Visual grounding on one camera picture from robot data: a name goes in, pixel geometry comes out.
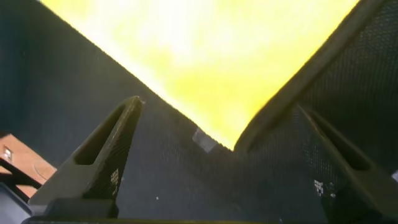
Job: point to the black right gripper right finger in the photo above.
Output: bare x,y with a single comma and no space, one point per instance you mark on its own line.
351,183

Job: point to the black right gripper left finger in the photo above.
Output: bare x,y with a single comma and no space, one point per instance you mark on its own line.
93,174

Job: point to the yellow towel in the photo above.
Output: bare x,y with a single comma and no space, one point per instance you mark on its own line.
205,56

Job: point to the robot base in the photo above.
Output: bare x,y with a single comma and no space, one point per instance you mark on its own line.
11,208

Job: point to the clear tape marker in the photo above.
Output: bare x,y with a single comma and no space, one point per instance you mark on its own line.
204,140

